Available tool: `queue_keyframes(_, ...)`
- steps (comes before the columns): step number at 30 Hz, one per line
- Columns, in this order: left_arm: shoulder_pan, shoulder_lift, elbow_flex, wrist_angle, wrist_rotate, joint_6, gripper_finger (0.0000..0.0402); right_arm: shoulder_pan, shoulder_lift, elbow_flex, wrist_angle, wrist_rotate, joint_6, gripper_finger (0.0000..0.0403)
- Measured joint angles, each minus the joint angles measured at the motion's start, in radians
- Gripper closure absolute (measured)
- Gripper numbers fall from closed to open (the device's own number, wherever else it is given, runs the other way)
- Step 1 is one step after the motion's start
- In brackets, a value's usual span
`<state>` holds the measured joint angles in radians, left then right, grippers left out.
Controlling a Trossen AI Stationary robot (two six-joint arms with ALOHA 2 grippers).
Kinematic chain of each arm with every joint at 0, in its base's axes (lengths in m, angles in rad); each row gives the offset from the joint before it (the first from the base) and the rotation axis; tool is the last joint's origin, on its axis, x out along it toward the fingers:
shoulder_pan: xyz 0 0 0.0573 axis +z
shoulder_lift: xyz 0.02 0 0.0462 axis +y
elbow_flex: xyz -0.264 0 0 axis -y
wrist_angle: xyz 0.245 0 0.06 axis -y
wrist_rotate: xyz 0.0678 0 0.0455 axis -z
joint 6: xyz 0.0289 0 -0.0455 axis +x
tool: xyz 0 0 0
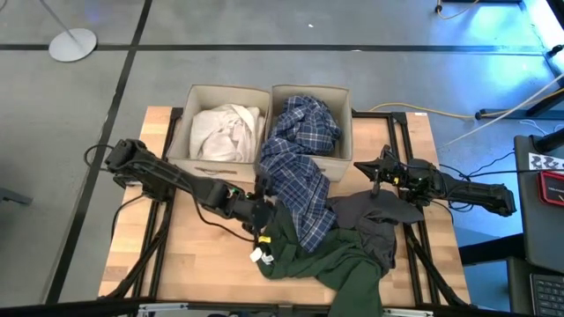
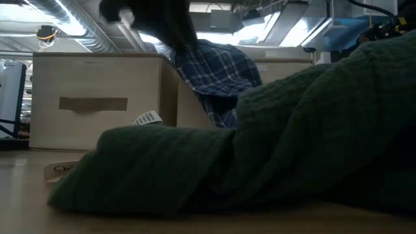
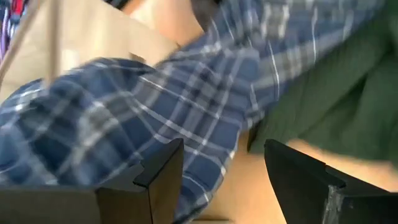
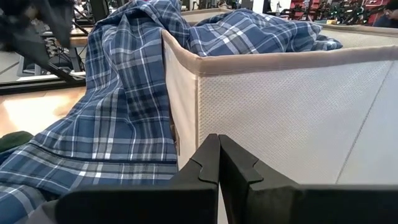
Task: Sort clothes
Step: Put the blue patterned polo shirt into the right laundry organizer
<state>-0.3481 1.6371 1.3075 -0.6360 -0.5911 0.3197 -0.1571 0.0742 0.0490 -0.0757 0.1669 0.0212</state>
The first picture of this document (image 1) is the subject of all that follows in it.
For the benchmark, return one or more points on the black keyboard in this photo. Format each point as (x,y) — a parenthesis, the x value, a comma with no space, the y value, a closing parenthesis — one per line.
(548,295)

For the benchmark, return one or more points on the black-and-white marker sheet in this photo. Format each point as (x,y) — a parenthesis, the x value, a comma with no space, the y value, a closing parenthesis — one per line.
(546,162)

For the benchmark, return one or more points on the black side desk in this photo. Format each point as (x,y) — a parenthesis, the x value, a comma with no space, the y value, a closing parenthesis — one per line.
(539,229)

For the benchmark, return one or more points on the blue plaid shirt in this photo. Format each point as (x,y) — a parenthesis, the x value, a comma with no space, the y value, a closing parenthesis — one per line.
(299,176)

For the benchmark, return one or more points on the black stand foot bar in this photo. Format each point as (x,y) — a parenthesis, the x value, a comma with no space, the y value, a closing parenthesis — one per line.
(506,114)

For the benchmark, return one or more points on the beige fabric storage box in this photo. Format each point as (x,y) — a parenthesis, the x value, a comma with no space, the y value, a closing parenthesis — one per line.
(220,93)
(344,132)

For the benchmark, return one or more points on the dark green garment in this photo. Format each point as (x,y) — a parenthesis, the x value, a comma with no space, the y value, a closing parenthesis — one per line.
(339,266)

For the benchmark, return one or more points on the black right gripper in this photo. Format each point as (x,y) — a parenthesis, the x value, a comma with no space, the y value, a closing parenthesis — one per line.
(394,175)

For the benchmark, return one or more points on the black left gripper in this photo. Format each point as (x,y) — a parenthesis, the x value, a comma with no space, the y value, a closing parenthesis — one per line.
(257,211)

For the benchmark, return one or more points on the dark grey garment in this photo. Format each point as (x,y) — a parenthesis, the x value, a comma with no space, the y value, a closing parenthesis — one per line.
(379,220)

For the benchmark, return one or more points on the black aluminium table frame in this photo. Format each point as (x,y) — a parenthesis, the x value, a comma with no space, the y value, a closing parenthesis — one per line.
(379,115)

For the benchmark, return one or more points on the red and black device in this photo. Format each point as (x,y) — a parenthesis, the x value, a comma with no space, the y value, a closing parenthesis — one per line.
(553,188)

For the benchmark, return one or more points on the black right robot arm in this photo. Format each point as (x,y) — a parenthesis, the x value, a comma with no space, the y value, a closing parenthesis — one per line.
(471,191)

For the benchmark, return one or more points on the white garment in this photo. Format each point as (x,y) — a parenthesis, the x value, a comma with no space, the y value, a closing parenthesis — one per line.
(224,132)

